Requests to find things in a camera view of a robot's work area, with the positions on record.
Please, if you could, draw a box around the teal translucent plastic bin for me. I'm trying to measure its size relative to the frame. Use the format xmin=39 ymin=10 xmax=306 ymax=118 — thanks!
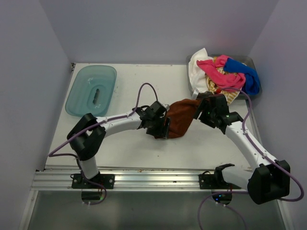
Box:
xmin=65 ymin=65 xmax=117 ymax=117

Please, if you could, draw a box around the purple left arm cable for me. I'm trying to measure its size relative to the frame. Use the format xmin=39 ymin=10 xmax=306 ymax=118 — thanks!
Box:
xmin=48 ymin=82 xmax=159 ymax=206

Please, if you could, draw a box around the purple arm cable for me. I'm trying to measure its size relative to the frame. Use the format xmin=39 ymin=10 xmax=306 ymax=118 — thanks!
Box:
xmin=198 ymin=87 xmax=305 ymax=230
xmin=48 ymin=82 xmax=159 ymax=206

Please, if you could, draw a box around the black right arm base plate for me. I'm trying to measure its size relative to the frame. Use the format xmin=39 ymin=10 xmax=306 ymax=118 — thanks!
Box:
xmin=198 ymin=174 xmax=241 ymax=190

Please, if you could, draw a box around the metal tray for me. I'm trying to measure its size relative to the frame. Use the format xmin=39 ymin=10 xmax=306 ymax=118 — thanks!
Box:
xmin=186 ymin=55 xmax=262 ymax=98

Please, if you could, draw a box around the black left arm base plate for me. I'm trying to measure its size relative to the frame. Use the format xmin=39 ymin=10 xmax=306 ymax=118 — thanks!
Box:
xmin=70 ymin=173 xmax=115 ymax=189

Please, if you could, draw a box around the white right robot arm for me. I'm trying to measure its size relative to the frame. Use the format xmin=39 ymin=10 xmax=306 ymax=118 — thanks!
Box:
xmin=194 ymin=94 xmax=290 ymax=205

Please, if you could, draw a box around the yellow striped towel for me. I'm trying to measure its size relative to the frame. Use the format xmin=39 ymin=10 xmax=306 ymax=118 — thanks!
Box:
xmin=205 ymin=57 xmax=240 ymax=105

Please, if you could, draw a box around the brown microfiber towel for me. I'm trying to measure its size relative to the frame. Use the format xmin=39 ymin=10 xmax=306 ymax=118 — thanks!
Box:
xmin=166 ymin=99 xmax=201 ymax=139

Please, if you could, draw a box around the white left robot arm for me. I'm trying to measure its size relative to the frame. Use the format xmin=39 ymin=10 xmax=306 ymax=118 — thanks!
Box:
xmin=67 ymin=101 xmax=171 ymax=188

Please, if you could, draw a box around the aluminium mounting rail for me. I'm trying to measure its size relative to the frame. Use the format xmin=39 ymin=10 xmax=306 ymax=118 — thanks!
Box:
xmin=30 ymin=169 xmax=283 ymax=192

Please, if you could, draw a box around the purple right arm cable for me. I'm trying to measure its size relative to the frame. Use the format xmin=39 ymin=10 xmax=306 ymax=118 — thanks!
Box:
xmin=198 ymin=87 xmax=305 ymax=230

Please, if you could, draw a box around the white towel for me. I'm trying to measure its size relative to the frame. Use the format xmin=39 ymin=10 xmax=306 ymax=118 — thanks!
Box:
xmin=188 ymin=48 xmax=213 ymax=93

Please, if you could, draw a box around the pink towel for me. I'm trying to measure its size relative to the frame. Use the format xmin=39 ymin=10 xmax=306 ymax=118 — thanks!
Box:
xmin=196 ymin=55 xmax=247 ymax=92

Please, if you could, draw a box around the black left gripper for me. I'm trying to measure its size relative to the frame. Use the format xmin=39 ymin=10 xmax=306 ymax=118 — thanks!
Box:
xmin=147 ymin=115 xmax=171 ymax=138

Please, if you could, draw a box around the blue towel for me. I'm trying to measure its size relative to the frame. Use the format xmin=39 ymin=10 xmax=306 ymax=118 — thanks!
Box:
xmin=224 ymin=57 xmax=260 ymax=95

